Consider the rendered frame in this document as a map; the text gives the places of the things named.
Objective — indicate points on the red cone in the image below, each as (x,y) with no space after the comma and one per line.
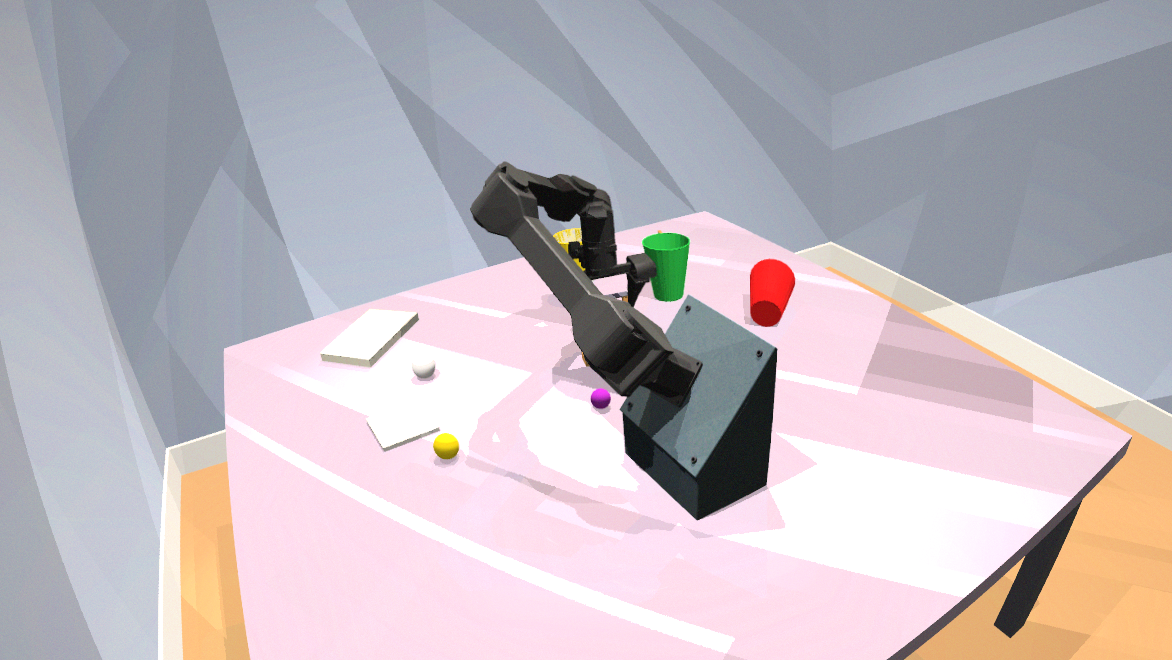
(771,285)

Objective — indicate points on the magenta ball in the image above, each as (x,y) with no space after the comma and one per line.
(600,398)

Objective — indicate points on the white flat square panel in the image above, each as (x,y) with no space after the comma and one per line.
(401,425)

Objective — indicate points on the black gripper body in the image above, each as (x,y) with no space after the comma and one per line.
(601,261)

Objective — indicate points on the yellow ball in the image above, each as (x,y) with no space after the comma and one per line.
(446,446)

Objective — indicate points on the yellow cup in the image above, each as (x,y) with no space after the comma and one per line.
(569,235)

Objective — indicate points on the white ball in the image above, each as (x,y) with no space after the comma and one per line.
(424,366)

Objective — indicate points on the beige flat block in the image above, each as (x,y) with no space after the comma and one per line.
(370,337)

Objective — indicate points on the green cup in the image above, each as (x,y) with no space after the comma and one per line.
(669,252)

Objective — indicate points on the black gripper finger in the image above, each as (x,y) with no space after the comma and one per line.
(634,288)

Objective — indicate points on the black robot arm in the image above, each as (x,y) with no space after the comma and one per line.
(622,345)

